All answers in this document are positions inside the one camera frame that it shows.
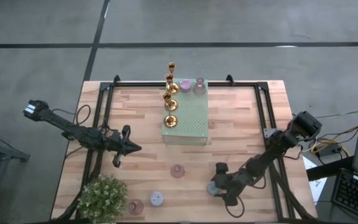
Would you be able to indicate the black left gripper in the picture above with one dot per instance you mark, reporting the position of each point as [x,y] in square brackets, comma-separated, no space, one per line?
[118,147]

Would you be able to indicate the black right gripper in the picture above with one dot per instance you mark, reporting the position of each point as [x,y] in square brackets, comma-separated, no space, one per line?
[235,186]

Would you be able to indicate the white green-leaf ceramic candle holder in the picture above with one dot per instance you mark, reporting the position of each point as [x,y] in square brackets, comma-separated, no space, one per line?
[211,188]

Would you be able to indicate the pink ribbed glass candle holder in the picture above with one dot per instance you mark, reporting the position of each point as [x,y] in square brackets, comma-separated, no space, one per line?
[177,171]
[135,207]

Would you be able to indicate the brass candlestick holder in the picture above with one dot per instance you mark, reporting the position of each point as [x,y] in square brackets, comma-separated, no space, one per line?
[173,105]
[170,122]
[174,89]

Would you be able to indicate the white purple-patterned ceramic candle holder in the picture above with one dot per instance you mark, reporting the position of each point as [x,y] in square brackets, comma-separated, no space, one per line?
[156,198]

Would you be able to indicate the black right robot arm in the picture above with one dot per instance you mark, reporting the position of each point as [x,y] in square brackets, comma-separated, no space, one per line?
[275,149]

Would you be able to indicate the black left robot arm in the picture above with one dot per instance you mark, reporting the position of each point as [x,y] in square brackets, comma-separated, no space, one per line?
[61,123]

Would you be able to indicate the mauve round glass candle holder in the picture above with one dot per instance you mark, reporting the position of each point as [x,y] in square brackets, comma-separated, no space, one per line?
[185,85]

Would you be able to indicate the green plant with white flowers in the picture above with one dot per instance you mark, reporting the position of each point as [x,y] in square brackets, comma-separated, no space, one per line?
[102,199]

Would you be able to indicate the green perforated metal shelf riser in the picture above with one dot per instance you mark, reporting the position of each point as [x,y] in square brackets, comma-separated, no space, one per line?
[191,121]

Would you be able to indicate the pink glass bottle-shaped holder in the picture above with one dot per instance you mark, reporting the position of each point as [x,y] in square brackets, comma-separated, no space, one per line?
[199,87]

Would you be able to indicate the white paper sheet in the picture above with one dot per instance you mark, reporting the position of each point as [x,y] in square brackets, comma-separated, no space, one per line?
[317,186]

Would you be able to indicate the black desk bar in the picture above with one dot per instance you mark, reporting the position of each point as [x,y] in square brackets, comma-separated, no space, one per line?
[328,169]

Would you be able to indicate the black keyboard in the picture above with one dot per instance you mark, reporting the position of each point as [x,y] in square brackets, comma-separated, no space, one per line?
[356,196]

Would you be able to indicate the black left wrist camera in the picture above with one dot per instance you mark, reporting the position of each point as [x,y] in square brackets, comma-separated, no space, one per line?
[115,136]

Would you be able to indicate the black aluminium table frame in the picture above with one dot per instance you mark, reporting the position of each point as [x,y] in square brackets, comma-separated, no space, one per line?
[238,84]

